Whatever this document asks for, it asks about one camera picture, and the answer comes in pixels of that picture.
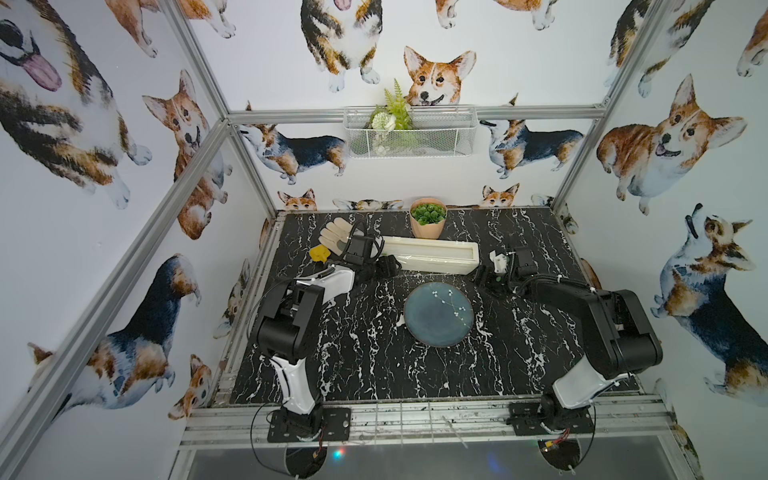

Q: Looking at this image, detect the cream plastic wrap dispenser box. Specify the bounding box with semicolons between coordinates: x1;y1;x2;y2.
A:
383;236;480;275

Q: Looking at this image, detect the blue-grey ceramic plate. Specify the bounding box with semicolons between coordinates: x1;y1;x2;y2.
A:
403;282;475;348

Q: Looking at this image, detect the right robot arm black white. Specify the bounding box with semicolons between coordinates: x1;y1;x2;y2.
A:
470;247;663;430

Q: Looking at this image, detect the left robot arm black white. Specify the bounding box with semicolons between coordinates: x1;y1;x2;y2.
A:
251;219;385;418

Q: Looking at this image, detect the beige work glove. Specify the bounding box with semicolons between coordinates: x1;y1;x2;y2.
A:
319;217;353;257

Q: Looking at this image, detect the yellow toy shovel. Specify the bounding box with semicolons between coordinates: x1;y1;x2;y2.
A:
309;244;332;264

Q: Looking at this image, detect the pink pot with green plant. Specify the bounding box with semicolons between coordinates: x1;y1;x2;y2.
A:
409;198;447;240

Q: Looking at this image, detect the green fern with white flower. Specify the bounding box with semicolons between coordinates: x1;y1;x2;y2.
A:
366;80;417;157

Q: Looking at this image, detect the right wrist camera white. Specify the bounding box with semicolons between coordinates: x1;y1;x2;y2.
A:
489;251;510;275

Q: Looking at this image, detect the white wire wall basket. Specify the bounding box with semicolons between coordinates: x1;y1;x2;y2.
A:
343;106;479;158

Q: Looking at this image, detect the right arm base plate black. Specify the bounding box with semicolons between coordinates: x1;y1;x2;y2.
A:
505;401;595;437

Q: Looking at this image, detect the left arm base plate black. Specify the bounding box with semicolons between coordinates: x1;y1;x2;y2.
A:
267;405;352;443

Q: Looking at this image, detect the aluminium front rail frame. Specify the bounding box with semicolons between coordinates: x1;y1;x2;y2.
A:
179;395;673;450

